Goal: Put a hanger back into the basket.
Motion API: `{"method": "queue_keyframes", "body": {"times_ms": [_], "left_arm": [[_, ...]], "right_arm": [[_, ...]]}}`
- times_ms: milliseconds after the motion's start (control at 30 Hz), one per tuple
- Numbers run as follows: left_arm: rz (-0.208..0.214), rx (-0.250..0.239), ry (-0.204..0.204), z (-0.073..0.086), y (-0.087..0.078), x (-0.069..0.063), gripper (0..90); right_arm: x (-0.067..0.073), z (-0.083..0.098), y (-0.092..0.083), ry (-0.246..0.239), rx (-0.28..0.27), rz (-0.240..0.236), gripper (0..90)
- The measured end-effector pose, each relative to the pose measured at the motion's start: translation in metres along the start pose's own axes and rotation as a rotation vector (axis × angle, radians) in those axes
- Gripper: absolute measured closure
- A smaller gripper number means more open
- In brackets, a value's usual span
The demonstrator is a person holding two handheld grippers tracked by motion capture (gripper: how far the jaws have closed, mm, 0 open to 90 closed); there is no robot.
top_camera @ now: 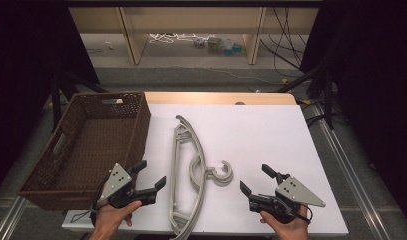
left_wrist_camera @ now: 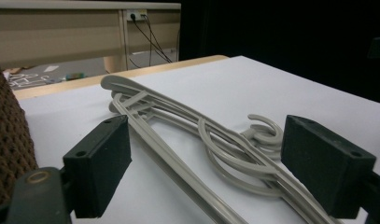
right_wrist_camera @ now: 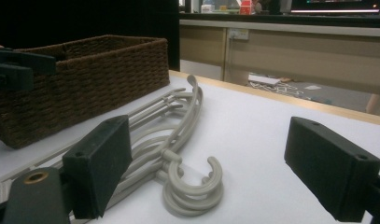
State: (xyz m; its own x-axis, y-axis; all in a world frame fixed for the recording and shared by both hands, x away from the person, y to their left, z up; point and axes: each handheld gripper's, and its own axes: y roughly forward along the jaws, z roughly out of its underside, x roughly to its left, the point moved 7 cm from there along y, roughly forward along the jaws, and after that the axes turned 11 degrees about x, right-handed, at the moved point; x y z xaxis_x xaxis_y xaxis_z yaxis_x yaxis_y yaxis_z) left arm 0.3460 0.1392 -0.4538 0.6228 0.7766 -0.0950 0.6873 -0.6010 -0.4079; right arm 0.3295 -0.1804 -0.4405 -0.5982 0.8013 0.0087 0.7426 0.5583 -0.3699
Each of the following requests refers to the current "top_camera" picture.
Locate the brown wicker basket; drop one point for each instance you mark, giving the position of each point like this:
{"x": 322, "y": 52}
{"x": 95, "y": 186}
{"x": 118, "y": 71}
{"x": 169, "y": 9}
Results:
{"x": 101, "y": 140}

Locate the white table mat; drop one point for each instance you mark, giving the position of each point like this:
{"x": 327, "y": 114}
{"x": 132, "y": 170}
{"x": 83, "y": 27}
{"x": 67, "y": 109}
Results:
{"x": 257, "y": 140}

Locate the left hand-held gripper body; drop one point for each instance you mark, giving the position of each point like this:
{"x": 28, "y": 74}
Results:
{"x": 119, "y": 185}

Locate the person's right hand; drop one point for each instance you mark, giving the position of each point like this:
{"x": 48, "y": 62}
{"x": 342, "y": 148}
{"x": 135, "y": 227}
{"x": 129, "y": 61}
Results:
{"x": 287, "y": 228}

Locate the light wooden shelf unit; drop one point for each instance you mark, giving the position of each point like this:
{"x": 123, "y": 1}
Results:
{"x": 191, "y": 20}

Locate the pile of colourful small things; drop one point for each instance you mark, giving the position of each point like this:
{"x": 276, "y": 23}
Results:
{"x": 221, "y": 45}

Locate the person's left hand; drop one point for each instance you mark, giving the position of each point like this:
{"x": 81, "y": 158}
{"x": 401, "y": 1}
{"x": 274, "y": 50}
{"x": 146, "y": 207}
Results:
{"x": 112, "y": 216}

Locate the metal floor rail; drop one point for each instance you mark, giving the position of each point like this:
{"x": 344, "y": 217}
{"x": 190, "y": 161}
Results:
{"x": 354, "y": 180}
{"x": 9, "y": 216}

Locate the black metal stand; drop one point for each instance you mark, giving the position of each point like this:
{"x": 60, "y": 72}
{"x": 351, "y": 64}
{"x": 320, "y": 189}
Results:
{"x": 326, "y": 96}
{"x": 57, "y": 100}

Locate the dark curtain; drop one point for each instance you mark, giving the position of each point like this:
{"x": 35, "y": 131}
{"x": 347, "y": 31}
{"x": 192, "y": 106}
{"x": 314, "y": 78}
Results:
{"x": 21, "y": 83}
{"x": 374, "y": 83}

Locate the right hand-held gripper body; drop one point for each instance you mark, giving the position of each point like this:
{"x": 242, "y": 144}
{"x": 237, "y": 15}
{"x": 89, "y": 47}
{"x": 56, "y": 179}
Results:
{"x": 284, "y": 196}

